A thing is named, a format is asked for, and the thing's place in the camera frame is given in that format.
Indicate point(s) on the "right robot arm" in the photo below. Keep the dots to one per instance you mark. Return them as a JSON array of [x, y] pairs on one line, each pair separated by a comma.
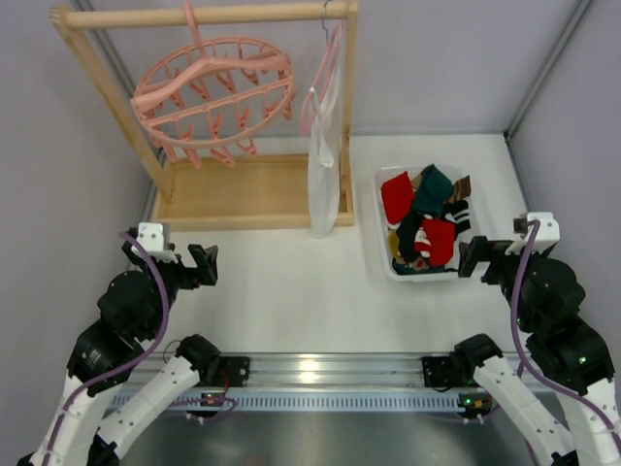
[[561, 396]]

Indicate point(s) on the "pink round clip hanger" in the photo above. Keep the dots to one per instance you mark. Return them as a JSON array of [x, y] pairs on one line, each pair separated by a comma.
[[213, 96]]

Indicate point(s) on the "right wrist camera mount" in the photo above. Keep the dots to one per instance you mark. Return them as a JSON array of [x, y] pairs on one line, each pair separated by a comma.
[[539, 232]]

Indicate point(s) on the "dark green sock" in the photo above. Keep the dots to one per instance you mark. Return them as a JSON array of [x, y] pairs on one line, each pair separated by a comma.
[[434, 189]]

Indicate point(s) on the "wooden clothes rack frame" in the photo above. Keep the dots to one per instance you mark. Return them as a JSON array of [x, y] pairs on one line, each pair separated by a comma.
[[267, 191]]

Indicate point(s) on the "white mesh laundry bag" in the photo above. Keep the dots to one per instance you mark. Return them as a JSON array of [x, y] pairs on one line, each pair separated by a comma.
[[324, 182]]

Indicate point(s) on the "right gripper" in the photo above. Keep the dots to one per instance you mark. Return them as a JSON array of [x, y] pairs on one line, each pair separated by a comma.
[[485, 262]]

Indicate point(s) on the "green reindeer sock in basket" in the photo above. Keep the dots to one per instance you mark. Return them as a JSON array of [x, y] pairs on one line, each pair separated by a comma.
[[418, 267]]

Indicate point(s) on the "black sock white stripes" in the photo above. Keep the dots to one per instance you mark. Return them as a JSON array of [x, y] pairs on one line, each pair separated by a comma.
[[458, 213]]

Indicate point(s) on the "white slotted cable duct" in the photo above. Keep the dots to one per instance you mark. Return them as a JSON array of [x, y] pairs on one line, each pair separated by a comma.
[[332, 401]]

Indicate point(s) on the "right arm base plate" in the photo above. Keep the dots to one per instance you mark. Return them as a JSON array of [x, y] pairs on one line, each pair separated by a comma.
[[440, 373]]

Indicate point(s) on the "brown striped green sock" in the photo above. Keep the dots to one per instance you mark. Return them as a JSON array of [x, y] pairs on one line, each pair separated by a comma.
[[462, 189]]

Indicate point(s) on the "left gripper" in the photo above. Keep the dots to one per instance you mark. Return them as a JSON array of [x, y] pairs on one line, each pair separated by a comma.
[[192, 267]]

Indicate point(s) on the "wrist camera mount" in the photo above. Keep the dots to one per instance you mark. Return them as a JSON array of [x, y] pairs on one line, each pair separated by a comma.
[[148, 238], [539, 232]]

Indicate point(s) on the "pink wire hanger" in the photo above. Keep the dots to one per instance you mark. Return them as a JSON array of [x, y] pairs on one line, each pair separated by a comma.
[[319, 85]]

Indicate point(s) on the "red sock plain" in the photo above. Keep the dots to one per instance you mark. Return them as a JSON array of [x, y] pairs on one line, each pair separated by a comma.
[[434, 240]]

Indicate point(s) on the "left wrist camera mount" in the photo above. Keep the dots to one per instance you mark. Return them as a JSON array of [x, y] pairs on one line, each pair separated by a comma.
[[148, 238]]

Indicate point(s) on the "yellow sock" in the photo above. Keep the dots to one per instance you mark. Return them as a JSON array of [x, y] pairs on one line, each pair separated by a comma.
[[393, 244]]

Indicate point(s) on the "red sock with trim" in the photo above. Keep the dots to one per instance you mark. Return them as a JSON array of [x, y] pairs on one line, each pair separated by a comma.
[[397, 196]]

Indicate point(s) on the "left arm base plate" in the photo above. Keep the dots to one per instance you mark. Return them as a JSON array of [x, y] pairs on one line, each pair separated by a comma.
[[233, 371]]

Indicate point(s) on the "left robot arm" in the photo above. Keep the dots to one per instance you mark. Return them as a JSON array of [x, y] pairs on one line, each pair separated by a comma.
[[82, 431]]

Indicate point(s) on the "aluminium mounting rail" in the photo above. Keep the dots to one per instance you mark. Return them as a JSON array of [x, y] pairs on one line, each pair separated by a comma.
[[333, 371]]

